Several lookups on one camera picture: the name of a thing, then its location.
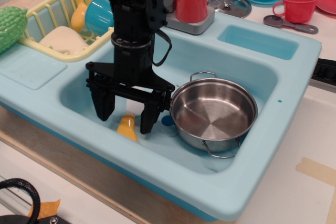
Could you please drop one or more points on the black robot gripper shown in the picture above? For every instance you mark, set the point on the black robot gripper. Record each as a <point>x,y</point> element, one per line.
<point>131,76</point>

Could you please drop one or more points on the toy knife yellow handle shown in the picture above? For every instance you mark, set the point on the toy knife yellow handle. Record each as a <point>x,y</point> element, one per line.
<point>127,127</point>

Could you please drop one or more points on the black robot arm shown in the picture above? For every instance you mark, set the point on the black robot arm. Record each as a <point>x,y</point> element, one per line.
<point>136,19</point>

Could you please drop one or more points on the stainless steel pot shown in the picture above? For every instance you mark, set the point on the stainless steel pot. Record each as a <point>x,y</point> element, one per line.
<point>213,114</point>

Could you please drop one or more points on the steel pot lid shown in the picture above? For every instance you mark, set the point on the steel pot lid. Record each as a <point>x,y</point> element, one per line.
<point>236,8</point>

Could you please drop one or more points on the light blue toy sink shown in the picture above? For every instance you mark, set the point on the light blue toy sink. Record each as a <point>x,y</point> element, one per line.
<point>274,65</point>

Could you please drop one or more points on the blue cup in rack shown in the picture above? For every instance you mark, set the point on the blue cup in rack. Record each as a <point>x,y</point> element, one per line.
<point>99,17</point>

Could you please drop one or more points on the yellow toy spoon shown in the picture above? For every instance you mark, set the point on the yellow toy spoon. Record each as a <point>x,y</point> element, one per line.
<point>78,17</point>

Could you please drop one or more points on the yellow dish rack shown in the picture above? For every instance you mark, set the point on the yellow dish rack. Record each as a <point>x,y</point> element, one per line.
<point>50,14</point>

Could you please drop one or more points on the yellow tape piece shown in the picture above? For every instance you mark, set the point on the yellow tape piece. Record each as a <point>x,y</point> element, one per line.
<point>48,209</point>

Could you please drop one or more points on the grey toy faucet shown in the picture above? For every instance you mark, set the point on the grey toy faucet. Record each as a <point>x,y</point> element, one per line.
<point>191,28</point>

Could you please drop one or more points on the green toy vegetable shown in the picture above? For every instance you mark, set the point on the green toy vegetable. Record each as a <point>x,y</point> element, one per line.
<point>13,24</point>

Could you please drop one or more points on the grey toy spoon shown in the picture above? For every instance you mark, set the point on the grey toy spoon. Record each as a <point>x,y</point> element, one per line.
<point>278,22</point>

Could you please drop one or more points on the red plastic mug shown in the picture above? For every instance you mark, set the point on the red plastic mug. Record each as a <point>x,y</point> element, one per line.
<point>295,11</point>

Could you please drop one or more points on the black rail at right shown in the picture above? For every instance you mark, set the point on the black rail at right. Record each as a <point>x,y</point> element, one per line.
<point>325,71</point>

